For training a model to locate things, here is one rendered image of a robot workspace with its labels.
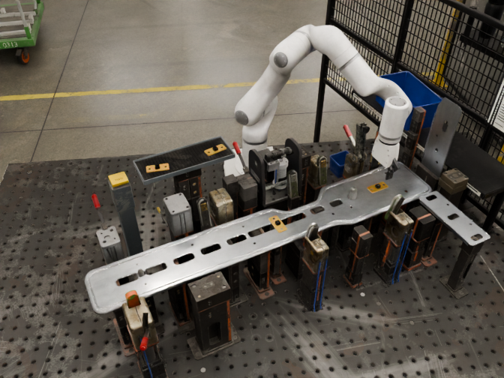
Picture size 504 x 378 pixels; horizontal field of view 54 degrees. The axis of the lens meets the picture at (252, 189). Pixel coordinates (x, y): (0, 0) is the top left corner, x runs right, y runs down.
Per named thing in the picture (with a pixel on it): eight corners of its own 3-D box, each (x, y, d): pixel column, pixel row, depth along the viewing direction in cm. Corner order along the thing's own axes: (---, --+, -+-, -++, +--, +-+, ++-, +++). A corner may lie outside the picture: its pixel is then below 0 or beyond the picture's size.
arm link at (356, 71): (352, 55, 186) (401, 117, 189) (334, 73, 176) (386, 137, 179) (370, 41, 179) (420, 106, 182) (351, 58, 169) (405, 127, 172)
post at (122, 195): (131, 268, 207) (111, 191, 178) (126, 256, 212) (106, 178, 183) (148, 262, 210) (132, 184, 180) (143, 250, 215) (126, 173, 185)
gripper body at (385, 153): (373, 132, 186) (367, 155, 193) (390, 146, 179) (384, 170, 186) (388, 127, 188) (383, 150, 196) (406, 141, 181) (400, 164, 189)
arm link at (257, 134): (236, 139, 229) (236, 96, 212) (259, 118, 240) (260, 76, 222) (258, 148, 224) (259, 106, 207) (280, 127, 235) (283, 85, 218)
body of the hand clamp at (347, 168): (343, 221, 228) (354, 162, 205) (335, 211, 233) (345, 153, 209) (354, 217, 230) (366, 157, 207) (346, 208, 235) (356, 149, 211)
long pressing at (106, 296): (97, 324, 154) (96, 321, 153) (82, 273, 169) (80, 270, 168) (436, 192, 200) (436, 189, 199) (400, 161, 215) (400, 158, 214)
